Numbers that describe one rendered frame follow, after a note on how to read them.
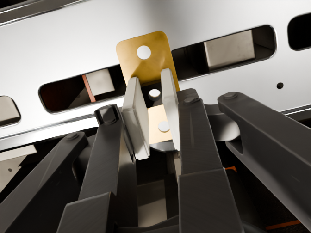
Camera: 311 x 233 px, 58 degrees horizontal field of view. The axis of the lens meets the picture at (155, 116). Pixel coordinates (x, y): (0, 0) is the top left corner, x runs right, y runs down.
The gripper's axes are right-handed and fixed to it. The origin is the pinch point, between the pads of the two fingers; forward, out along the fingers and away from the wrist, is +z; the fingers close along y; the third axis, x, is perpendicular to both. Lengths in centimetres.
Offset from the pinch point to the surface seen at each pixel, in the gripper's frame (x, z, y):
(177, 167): -30, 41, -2
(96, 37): 4.4, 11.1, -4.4
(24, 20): 7.6, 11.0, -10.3
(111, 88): -3.6, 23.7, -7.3
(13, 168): -20, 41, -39
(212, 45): 0.7, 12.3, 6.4
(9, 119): -1.3, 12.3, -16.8
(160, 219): -21.2, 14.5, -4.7
